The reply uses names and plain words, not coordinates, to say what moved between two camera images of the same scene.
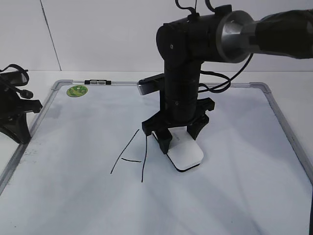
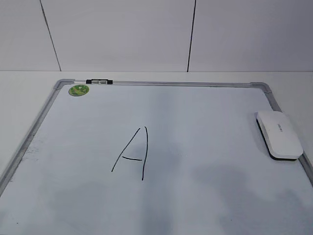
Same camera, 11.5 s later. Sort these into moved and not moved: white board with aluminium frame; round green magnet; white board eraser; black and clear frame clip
Moved: white board eraser
Not moved: black and clear frame clip; white board with aluminium frame; round green magnet
